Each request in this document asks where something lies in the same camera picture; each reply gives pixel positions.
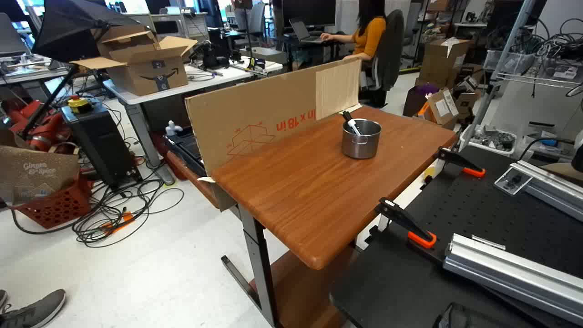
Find small silver socket plate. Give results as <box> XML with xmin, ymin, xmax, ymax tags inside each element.
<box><xmin>491</xmin><ymin>167</ymin><xmax>535</xmax><ymax>198</ymax></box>

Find black orange bar clamp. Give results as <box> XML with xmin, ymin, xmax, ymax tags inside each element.
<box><xmin>436</xmin><ymin>147</ymin><xmax>488</xmax><ymax>181</ymax></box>
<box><xmin>375</xmin><ymin>198</ymin><xmax>438</xmax><ymax>252</ymax></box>

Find small steel pot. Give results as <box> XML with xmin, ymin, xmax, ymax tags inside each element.
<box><xmin>340</xmin><ymin>117</ymin><xmax>382</xmax><ymax>163</ymax></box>

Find open cardboard box with print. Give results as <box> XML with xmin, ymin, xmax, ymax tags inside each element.
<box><xmin>68</xmin><ymin>25</ymin><xmax>200</xmax><ymax>99</ymax></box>

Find open laptop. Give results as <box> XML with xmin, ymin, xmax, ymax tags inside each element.
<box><xmin>287</xmin><ymin>19</ymin><xmax>324</xmax><ymax>45</ymax></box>

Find brown cardboard panel red print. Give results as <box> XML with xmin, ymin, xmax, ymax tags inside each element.
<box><xmin>183</xmin><ymin>68</ymin><xmax>320</xmax><ymax>179</ymax></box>

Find slanted silver metal pole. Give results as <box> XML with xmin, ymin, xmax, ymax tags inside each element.
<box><xmin>460</xmin><ymin>0</ymin><xmax>539</xmax><ymax>145</ymax></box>

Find black photo softbox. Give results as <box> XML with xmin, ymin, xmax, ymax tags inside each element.
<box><xmin>30</xmin><ymin>0</ymin><xmax>143</xmax><ymax>65</ymax></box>

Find white spray bottle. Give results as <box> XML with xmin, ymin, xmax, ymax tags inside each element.
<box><xmin>161</xmin><ymin>119</ymin><xmax>185</xmax><ymax>139</ymax></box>

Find red machine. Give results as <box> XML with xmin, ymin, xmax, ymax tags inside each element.
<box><xmin>1</xmin><ymin>99</ymin><xmax>70</xmax><ymax>154</ymax></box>

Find white office desk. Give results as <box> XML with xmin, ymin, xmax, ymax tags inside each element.
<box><xmin>101</xmin><ymin>63</ymin><xmax>256</xmax><ymax>185</ymax></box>

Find red plastic basket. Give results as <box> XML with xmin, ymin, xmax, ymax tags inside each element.
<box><xmin>14</xmin><ymin>176</ymin><xmax>92</xmax><ymax>232</ymax></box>

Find yellow red emergency stop button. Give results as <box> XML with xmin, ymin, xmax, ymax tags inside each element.
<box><xmin>65</xmin><ymin>96</ymin><xmax>94</xmax><ymax>117</ymax></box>

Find silver aluminium extrusion rail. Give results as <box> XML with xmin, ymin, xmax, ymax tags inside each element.
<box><xmin>442</xmin><ymin>234</ymin><xmax>583</xmax><ymax>327</ymax></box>
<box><xmin>508</xmin><ymin>159</ymin><xmax>583</xmax><ymax>225</ymax></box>

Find purple bag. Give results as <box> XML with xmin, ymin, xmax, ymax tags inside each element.
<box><xmin>400</xmin><ymin>83</ymin><xmax>440</xmax><ymax>119</ymax></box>

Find grey sneaker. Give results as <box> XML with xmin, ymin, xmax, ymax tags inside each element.
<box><xmin>0</xmin><ymin>289</ymin><xmax>68</xmax><ymax>328</ymax></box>

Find tangled floor cables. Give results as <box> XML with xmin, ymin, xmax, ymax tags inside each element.
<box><xmin>7</xmin><ymin>176</ymin><xmax>187</xmax><ymax>251</ymax></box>

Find black computer tower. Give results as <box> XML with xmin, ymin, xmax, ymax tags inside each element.
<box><xmin>59</xmin><ymin>103</ymin><xmax>138</xmax><ymax>190</ymax></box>

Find light plywood panel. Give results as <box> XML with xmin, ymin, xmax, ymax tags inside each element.
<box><xmin>313</xmin><ymin>57</ymin><xmax>364</xmax><ymax>123</ymax></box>

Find black perforated breadboard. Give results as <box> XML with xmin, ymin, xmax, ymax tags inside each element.
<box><xmin>329</xmin><ymin>145</ymin><xmax>583</xmax><ymax>328</ymax></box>

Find tall brown cardboard box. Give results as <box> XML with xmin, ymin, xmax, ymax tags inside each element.
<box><xmin>416</xmin><ymin>35</ymin><xmax>471</xmax><ymax>90</ymax></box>

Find small cardboard box white label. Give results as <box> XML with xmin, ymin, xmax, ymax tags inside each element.
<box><xmin>416</xmin><ymin>88</ymin><xmax>460</xmax><ymax>130</ymax></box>

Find brown paper bag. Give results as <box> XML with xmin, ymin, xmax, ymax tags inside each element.
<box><xmin>0</xmin><ymin>145</ymin><xmax>81</xmax><ymax>209</ymax></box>

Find black keyboard tray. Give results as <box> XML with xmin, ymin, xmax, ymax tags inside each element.
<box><xmin>161</xmin><ymin>130</ymin><xmax>207</xmax><ymax>179</ymax></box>

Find black office chair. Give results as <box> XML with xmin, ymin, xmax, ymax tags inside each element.
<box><xmin>360</xmin><ymin>8</ymin><xmax>406</xmax><ymax>110</ymax></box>

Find black Expo dry-erase marker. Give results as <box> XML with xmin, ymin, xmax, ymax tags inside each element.
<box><xmin>338</xmin><ymin>110</ymin><xmax>364</xmax><ymax>139</ymax></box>

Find grey metal table leg frame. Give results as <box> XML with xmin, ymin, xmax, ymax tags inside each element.
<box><xmin>218</xmin><ymin>207</ymin><xmax>282</xmax><ymax>328</ymax></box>

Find person in yellow shirt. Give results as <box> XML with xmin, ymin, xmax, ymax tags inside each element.
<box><xmin>318</xmin><ymin>0</ymin><xmax>387</xmax><ymax>63</ymax></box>

